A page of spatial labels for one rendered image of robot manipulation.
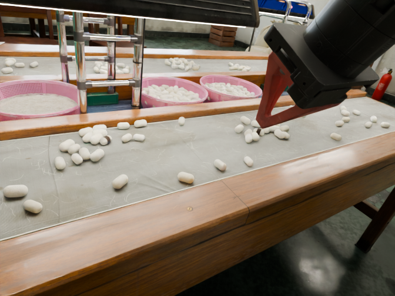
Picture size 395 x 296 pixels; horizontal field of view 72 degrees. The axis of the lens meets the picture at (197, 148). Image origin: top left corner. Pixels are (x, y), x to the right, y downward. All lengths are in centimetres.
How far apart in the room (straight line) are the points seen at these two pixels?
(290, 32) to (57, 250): 39
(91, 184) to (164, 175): 15
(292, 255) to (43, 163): 128
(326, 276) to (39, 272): 137
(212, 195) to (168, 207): 9
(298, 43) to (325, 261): 150
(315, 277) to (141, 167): 115
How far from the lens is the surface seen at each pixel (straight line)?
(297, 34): 25
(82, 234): 46
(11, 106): 95
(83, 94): 79
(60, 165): 62
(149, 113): 82
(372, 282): 173
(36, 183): 61
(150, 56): 152
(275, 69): 27
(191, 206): 51
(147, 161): 65
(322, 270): 162
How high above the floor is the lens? 111
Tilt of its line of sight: 31 degrees down
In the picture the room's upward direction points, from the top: 11 degrees clockwise
